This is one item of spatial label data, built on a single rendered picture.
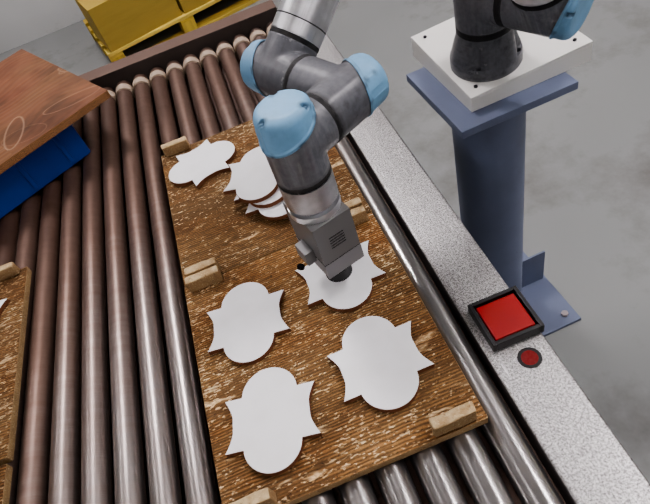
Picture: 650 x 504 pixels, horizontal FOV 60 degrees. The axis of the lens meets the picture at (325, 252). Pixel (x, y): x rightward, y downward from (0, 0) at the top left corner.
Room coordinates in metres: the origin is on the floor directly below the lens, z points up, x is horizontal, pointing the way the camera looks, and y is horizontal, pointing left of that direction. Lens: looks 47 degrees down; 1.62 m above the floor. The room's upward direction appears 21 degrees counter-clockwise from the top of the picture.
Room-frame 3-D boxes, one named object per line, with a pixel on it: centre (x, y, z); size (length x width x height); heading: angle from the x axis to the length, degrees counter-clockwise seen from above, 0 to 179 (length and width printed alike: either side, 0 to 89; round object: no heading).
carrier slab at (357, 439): (0.48, 0.07, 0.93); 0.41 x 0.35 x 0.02; 2
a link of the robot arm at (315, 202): (0.58, -0.01, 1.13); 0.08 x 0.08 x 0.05
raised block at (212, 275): (0.67, 0.21, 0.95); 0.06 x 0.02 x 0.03; 92
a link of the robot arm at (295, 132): (0.58, -0.01, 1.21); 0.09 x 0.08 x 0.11; 121
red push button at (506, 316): (0.41, -0.20, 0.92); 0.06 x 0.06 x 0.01; 2
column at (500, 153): (1.02, -0.47, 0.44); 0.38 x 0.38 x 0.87; 4
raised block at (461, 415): (0.29, -0.07, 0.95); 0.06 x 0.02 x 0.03; 92
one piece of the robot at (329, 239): (0.58, 0.00, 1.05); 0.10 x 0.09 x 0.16; 108
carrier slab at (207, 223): (0.89, 0.08, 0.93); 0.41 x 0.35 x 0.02; 2
